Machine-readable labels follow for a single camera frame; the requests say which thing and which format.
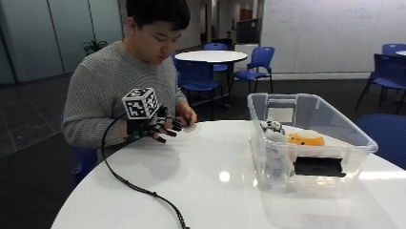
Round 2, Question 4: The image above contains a black and white soft toy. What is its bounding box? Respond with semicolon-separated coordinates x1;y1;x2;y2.
259;118;285;135

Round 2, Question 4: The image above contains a green potted plant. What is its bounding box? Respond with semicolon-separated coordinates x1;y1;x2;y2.
82;38;110;57

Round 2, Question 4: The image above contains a black monitor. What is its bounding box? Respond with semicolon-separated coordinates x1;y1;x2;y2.
235;18;260;45

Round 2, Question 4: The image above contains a whiteboard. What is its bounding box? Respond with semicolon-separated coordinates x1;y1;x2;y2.
259;0;406;74

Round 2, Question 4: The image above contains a clear plastic storage bin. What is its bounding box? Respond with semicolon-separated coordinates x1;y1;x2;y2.
247;92;380;196

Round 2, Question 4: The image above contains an orange yellow soft toy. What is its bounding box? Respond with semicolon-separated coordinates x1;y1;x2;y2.
285;129;328;148

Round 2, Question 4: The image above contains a black glove cable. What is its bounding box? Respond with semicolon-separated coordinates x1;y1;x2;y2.
100;113;191;229

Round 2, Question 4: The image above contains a person in grey sweater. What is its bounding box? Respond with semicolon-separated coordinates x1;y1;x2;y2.
62;0;200;151

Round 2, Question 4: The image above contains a grey soft toy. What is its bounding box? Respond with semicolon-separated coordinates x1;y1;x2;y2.
263;131;295;179

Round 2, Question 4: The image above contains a white marker cube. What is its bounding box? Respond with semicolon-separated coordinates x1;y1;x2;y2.
122;87;162;121

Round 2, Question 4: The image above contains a black label on bin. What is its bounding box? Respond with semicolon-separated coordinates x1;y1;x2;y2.
293;155;348;178

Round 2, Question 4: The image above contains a round white table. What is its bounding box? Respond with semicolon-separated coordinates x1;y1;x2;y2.
175;50;251;106

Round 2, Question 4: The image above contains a dark blue chair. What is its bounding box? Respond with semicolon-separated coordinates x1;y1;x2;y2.
355;52;406;115

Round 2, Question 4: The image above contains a white cabinet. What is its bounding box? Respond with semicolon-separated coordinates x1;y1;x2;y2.
232;43;260;73

